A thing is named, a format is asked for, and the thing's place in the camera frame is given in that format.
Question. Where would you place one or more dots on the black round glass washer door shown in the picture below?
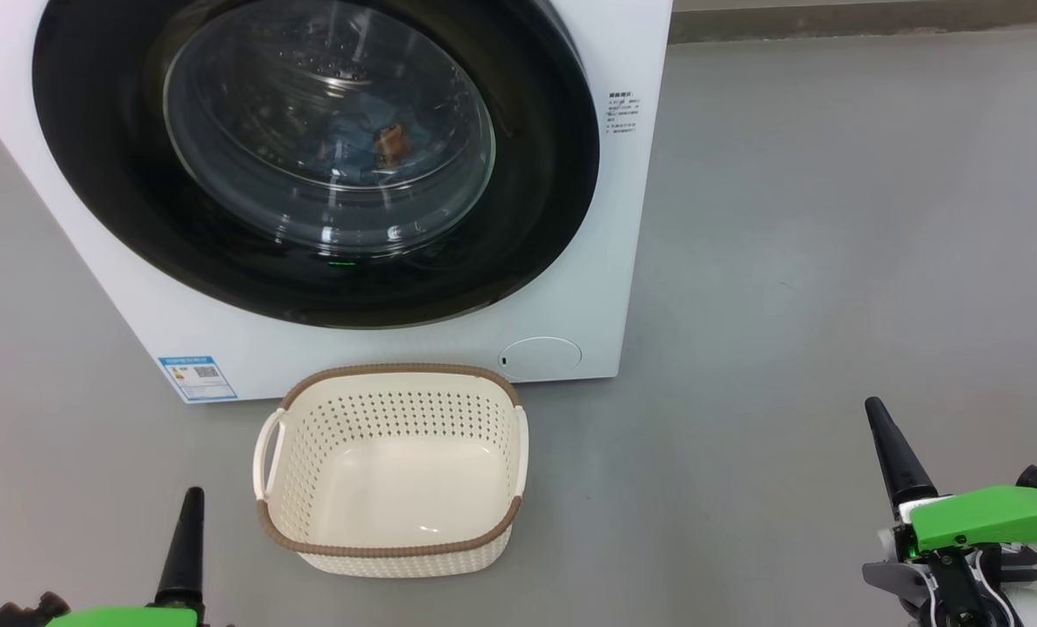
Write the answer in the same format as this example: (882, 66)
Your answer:
(91, 174)

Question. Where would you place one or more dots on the cream perforated basket brown rim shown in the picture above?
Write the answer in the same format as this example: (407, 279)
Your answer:
(396, 488)

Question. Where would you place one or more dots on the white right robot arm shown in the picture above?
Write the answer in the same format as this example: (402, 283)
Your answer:
(1036, 614)

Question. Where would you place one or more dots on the blue garment small orange prints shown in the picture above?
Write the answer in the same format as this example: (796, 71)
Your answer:
(344, 144)

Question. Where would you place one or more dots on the steel perforated washer drum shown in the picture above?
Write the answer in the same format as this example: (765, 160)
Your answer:
(309, 61)

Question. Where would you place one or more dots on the blue garment large orange print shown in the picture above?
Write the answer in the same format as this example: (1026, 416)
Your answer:
(392, 148)

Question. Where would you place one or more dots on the round white filter cover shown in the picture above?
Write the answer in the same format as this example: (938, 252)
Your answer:
(540, 358)

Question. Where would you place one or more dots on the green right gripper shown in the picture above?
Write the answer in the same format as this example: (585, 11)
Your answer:
(979, 522)

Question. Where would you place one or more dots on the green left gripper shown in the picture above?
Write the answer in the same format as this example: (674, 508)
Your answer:
(126, 618)

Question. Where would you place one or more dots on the small printed text label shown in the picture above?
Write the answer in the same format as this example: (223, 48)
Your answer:
(622, 113)

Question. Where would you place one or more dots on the blue energy label sticker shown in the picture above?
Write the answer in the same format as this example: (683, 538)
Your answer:
(198, 378)

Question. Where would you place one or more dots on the white front-load washing machine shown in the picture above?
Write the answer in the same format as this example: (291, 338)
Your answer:
(570, 305)

